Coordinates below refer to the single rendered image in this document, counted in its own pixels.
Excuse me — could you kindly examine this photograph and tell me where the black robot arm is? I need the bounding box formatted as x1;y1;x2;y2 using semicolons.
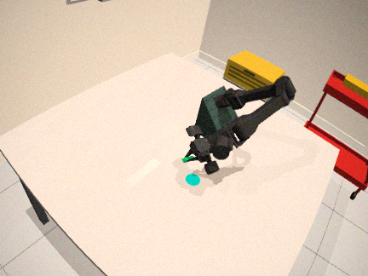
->
189;75;296;160

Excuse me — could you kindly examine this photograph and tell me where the cyan circle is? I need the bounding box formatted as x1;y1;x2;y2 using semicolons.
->
186;174;200;186

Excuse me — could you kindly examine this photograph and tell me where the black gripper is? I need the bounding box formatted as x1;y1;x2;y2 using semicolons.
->
184;125;219;175

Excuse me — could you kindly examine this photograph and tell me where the green rectangular post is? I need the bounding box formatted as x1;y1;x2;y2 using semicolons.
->
182;156;194;163

